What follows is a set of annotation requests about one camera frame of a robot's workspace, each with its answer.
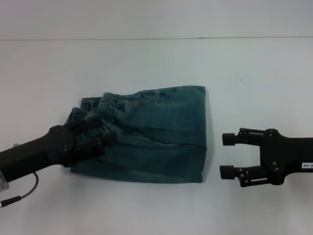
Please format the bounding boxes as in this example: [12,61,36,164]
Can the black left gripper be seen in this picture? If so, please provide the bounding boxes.
[0,117,118,184]

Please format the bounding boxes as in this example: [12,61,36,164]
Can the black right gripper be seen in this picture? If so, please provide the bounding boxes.
[219,127,313,189]

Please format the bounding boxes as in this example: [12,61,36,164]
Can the blue denim shorts with print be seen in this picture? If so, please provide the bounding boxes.
[65,84,209,184]

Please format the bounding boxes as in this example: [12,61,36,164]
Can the thin dark cable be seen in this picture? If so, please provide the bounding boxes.
[0,172,40,209]

